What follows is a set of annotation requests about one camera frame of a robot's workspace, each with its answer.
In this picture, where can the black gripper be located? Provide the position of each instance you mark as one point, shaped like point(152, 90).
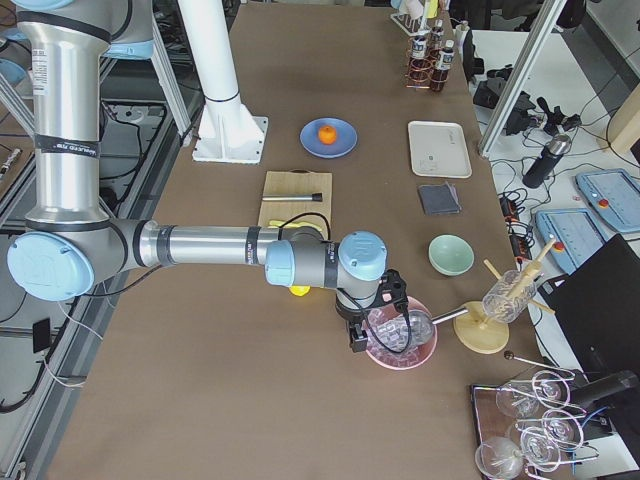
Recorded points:
point(349, 315)

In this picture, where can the orange mandarin fruit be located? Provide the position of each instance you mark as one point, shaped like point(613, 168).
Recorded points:
point(327, 134)

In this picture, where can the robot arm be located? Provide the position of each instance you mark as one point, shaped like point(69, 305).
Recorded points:
point(80, 231)

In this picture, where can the blue round plate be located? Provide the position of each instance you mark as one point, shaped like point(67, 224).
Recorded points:
point(346, 141)

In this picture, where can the metal ice scoop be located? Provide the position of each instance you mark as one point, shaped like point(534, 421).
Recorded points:
point(418, 327)

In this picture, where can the mint green bowl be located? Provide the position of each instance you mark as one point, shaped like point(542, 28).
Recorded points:
point(450, 255)

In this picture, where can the pink ice bowl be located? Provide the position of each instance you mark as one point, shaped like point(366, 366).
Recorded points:
point(392, 355)

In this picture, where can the lower yellow lemon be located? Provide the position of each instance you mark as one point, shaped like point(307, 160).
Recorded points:
point(299, 291)

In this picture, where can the grey folded cloth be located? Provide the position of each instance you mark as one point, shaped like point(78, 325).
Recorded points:
point(439, 199)

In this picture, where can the wooden cup stand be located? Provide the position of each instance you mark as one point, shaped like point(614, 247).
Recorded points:
point(484, 327)

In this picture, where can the steel muddler black tip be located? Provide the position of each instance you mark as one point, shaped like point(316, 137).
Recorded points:
point(311, 197)

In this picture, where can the clear patterned glass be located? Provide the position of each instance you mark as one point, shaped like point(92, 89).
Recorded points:
point(508, 297)

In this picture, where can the yellow plastic knife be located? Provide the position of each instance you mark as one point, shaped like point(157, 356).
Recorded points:
point(283, 224)

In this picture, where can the wooden cutting board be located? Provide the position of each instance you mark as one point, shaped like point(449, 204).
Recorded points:
point(295, 184)

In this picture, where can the cream rabbit tray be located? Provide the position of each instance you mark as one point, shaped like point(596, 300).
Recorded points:
point(438, 149)

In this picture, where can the blue teach pendant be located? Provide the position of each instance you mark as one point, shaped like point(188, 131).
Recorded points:
point(614, 195)
point(577, 235)

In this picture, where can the wine glass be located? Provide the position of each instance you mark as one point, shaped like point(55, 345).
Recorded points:
point(499, 458)

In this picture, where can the black laptop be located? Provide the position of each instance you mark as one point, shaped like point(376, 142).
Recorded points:
point(597, 308)

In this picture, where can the front tea bottle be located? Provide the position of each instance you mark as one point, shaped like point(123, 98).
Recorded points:
point(420, 52)

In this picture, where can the black thermos bottle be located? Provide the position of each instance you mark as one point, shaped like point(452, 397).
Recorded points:
point(549, 157)

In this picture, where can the back right tea bottle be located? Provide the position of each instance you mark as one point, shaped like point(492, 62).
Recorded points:
point(436, 38)

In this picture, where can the wire glass holder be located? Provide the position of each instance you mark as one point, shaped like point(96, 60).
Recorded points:
point(547, 424)

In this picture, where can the copper wire bottle rack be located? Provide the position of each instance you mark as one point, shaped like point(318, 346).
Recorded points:
point(430, 74)

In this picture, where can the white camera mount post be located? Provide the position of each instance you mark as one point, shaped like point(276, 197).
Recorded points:
point(228, 132)

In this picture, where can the aluminium frame post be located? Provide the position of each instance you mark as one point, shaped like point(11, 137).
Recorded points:
point(535, 41)

